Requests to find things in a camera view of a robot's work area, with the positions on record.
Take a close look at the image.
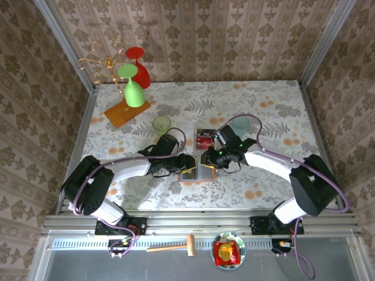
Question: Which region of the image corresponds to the clear acrylic box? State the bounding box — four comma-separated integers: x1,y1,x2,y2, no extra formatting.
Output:
193,128,217,152

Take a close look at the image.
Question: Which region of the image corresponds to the green wine glass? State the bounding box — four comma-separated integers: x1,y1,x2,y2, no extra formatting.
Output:
117,64,146,108

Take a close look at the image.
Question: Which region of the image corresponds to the red snack packet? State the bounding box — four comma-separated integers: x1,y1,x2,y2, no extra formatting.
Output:
213,240,241,267

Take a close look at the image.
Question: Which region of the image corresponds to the black connector board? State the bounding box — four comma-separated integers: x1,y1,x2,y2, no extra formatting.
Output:
107,239,132,255
271,238,297,255

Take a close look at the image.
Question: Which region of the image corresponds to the wooden mallet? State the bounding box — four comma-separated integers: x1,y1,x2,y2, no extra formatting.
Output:
146,234,196,258

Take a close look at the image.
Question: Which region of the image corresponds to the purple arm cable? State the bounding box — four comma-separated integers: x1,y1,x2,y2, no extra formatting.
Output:
218,114,351,281
72,128,188,259

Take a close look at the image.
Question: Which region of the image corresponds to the floral tablecloth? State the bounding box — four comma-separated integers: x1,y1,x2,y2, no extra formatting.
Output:
69,80,338,211

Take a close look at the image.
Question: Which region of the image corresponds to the green plastic tumbler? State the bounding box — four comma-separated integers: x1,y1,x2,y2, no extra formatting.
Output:
152,115,172,139

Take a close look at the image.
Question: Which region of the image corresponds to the blue plastic tumbler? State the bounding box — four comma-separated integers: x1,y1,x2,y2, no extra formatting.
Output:
231,115,251,138

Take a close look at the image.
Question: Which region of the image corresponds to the aluminium side rail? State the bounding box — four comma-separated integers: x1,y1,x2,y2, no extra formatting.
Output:
297,80,354,214
54,84,100,214

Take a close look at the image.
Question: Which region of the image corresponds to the red VIP chip card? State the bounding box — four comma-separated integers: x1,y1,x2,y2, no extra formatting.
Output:
195,136,213,150

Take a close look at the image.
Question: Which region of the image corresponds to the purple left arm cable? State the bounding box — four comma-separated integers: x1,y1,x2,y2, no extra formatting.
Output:
72,128,188,259

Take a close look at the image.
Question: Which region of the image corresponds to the aluminium frame post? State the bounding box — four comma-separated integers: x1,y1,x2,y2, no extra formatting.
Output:
32,0,99,94
298,0,357,88

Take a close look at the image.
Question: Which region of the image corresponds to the patterned ceramic bowl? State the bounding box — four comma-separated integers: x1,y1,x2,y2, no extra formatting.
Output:
210,231,247,271

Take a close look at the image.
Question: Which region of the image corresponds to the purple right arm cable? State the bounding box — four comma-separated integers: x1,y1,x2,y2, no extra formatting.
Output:
218,114,351,281

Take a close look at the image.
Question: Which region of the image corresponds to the red wine glass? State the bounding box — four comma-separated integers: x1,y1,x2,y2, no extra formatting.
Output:
125,46,152,90

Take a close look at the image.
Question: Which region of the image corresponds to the aluminium front rail beam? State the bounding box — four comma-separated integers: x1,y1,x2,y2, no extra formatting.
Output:
40,210,364,237

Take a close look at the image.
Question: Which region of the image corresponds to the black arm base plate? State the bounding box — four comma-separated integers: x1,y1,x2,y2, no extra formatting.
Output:
94,217,148,237
249,215,305,236

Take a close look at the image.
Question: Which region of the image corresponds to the gold wire glass rack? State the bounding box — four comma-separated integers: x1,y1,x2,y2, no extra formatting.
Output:
75,39,151,129

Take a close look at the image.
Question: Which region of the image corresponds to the slotted metal strip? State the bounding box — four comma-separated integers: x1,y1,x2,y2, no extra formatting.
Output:
51,237,351,252

